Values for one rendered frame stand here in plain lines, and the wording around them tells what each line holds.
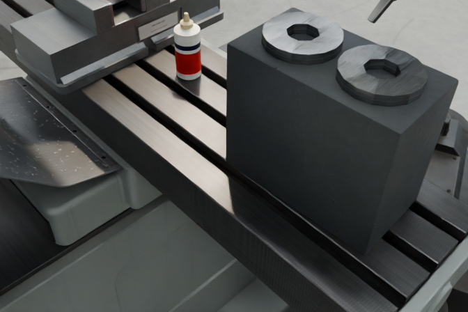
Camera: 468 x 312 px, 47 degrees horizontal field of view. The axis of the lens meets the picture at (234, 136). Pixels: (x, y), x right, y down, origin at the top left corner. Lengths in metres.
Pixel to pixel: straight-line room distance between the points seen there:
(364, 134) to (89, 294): 0.63
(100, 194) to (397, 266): 0.46
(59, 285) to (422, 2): 2.73
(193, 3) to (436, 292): 0.61
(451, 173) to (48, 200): 0.85
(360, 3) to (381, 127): 2.67
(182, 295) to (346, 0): 2.27
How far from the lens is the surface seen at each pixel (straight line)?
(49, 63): 0.86
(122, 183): 0.88
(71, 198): 0.86
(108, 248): 0.95
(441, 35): 3.00
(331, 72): 0.57
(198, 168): 0.71
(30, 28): 0.91
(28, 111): 0.96
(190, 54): 0.84
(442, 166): 1.30
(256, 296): 1.46
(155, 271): 1.12
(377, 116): 0.52
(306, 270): 0.62
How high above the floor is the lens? 1.44
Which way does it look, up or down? 42 degrees down
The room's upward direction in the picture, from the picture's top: 1 degrees clockwise
